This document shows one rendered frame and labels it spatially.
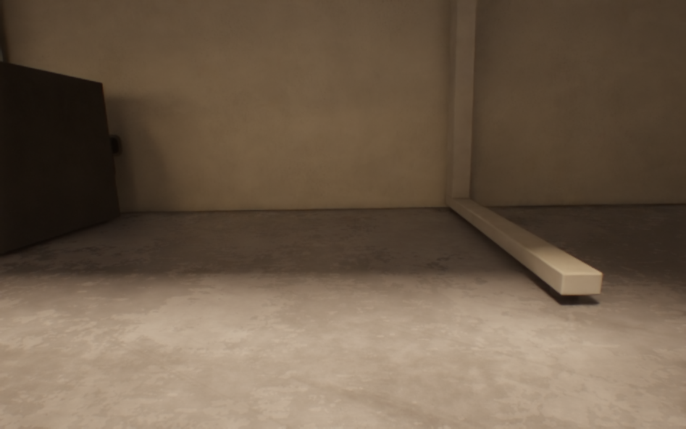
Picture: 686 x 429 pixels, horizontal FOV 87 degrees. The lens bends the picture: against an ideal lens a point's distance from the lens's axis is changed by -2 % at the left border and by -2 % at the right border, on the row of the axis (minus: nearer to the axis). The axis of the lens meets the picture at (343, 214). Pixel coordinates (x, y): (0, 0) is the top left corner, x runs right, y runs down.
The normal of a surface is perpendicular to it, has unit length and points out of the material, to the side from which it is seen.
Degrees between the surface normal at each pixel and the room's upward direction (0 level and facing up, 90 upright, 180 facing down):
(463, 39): 90
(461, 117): 90
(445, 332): 0
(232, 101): 90
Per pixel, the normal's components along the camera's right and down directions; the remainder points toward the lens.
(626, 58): -0.06, 0.19
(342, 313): -0.03, -0.98
